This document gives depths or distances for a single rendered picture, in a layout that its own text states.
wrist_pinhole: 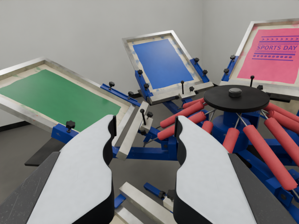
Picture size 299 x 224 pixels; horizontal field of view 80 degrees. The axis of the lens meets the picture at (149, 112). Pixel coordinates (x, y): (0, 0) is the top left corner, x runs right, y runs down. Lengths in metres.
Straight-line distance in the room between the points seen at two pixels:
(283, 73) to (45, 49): 3.67
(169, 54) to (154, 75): 0.34
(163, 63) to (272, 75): 0.93
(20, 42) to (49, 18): 0.68
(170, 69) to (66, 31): 2.61
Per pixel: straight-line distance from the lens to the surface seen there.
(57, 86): 1.36
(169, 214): 0.82
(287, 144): 0.98
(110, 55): 4.04
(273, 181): 0.98
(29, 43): 4.08
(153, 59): 1.85
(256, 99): 1.01
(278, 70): 1.82
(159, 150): 1.25
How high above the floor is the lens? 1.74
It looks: 28 degrees down
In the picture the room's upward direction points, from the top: 8 degrees counter-clockwise
